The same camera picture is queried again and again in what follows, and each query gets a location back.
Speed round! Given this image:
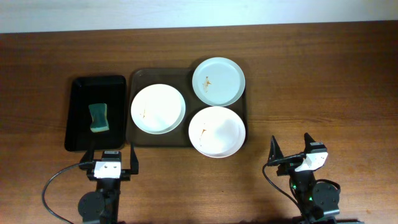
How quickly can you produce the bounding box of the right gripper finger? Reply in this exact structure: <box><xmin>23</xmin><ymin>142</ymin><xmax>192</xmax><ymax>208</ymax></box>
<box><xmin>267</xmin><ymin>136</ymin><xmax>284</xmax><ymax>166</ymax></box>
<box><xmin>304</xmin><ymin>133</ymin><xmax>316</xmax><ymax>153</ymax></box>

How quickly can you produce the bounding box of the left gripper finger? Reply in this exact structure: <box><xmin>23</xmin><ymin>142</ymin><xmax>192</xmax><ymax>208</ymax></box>
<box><xmin>130</xmin><ymin>143</ymin><xmax>139</xmax><ymax>175</ymax></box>
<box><xmin>79</xmin><ymin>141</ymin><xmax>95</xmax><ymax>170</ymax></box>

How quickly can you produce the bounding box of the green scrubbing sponge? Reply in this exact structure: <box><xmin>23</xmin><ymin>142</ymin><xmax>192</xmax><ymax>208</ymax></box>
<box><xmin>88</xmin><ymin>103</ymin><xmax>109</xmax><ymax>133</ymax></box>

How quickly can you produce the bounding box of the white plate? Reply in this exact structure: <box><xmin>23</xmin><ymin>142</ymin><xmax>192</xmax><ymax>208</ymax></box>
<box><xmin>188</xmin><ymin>106</ymin><xmax>246</xmax><ymax>159</ymax></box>
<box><xmin>131</xmin><ymin>84</ymin><xmax>186</xmax><ymax>134</ymax></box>

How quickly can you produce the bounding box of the pale blue plate top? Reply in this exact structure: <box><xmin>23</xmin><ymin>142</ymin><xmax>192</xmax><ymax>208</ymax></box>
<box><xmin>192</xmin><ymin>57</ymin><xmax>246</xmax><ymax>106</ymax></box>

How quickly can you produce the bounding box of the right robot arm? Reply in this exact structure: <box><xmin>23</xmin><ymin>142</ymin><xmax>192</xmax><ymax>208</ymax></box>
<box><xmin>262</xmin><ymin>133</ymin><xmax>341</xmax><ymax>223</ymax></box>

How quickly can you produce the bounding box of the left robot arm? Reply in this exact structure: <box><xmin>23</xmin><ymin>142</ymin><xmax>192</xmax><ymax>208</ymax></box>
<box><xmin>78</xmin><ymin>144</ymin><xmax>139</xmax><ymax>224</ymax></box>

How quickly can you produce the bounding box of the black rectangular tray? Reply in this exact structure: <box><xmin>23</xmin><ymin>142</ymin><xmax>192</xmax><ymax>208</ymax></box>
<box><xmin>64</xmin><ymin>75</ymin><xmax>126</xmax><ymax>152</ymax></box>

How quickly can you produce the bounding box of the brown plastic serving tray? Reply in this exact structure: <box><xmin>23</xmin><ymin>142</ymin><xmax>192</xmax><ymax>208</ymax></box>
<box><xmin>126</xmin><ymin>67</ymin><xmax>249</xmax><ymax>148</ymax></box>

